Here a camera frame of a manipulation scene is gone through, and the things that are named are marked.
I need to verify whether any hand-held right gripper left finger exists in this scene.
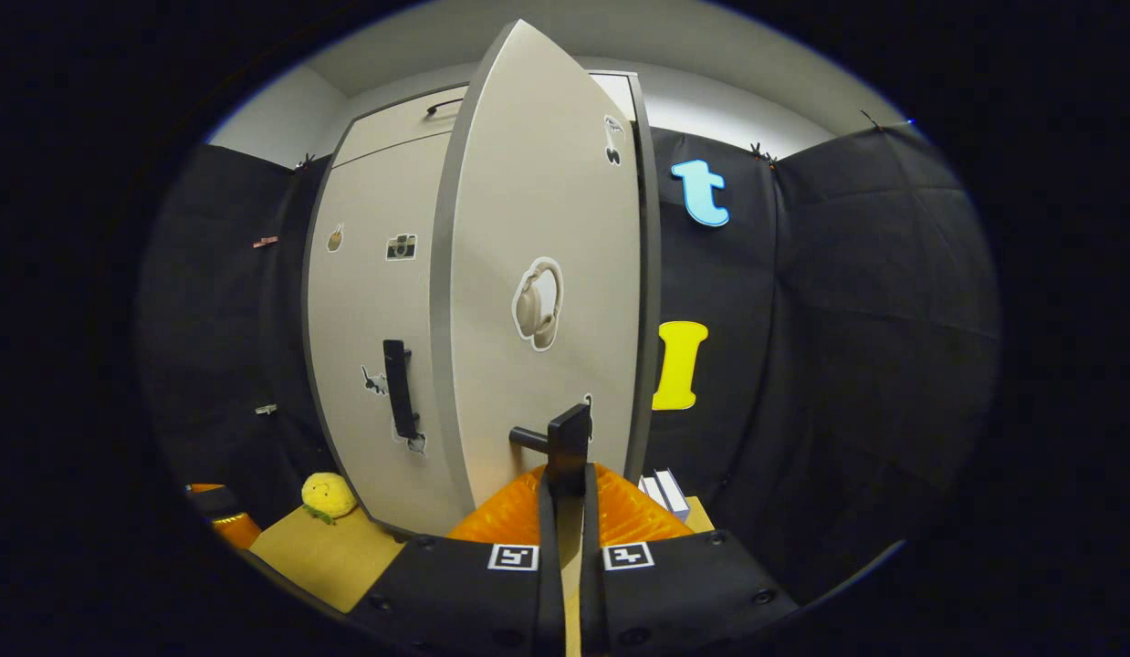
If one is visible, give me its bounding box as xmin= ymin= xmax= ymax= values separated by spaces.
xmin=346 ymin=464 xmax=566 ymax=657

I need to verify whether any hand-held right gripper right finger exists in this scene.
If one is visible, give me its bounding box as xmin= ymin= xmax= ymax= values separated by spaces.
xmin=579 ymin=463 xmax=799 ymax=657

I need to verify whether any black door handle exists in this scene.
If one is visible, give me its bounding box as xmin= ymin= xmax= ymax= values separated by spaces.
xmin=508 ymin=401 xmax=593 ymax=498
xmin=383 ymin=339 xmax=420 ymax=441

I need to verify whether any beige cabinet door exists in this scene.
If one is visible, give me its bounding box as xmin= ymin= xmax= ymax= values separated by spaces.
xmin=305 ymin=132 xmax=470 ymax=536
xmin=430 ymin=18 xmax=662 ymax=536

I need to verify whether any beige double-door shoe cabinet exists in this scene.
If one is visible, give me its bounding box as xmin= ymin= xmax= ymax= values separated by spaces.
xmin=300 ymin=71 xmax=663 ymax=539

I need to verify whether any yellow plush toy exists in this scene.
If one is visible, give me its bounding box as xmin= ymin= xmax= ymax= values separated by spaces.
xmin=300 ymin=472 xmax=358 ymax=526

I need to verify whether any black backdrop cloth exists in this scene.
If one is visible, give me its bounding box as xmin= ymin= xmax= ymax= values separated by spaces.
xmin=136 ymin=123 xmax=1002 ymax=603

